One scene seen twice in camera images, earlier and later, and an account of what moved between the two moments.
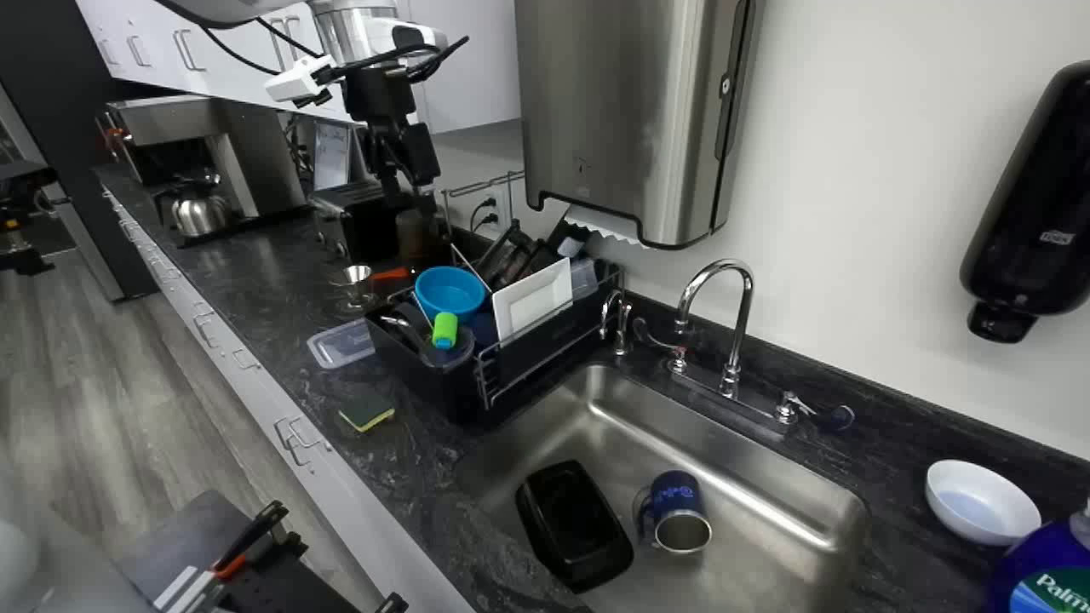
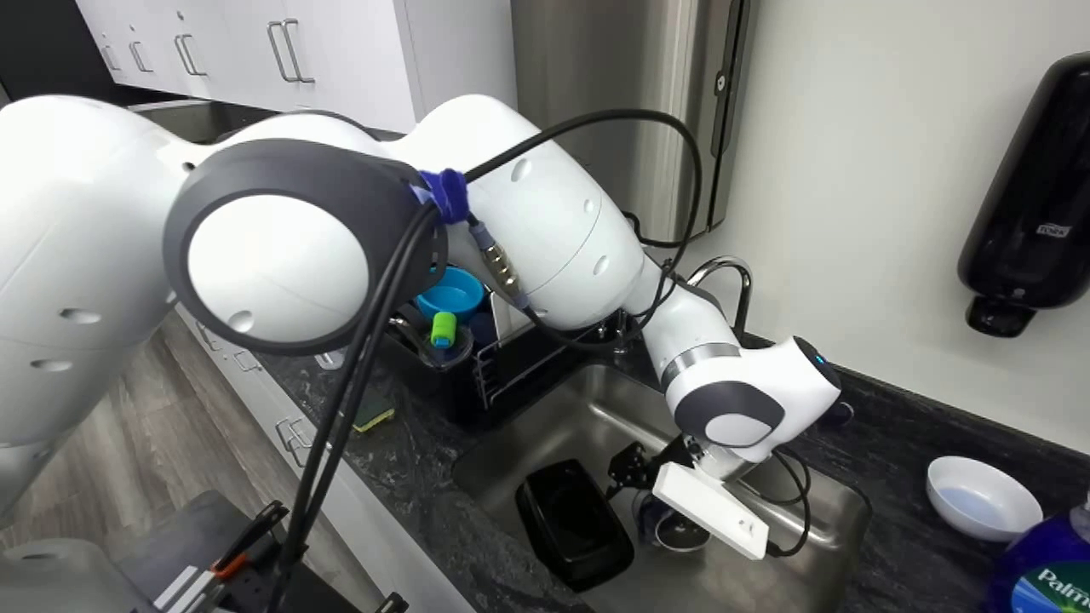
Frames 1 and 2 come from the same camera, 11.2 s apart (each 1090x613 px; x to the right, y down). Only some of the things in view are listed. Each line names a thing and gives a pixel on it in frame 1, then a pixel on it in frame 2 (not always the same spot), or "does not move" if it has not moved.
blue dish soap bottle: (1047, 571) does not move
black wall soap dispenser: (1032, 246) does not move
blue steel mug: (674, 517) does not move
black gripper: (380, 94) -> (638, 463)
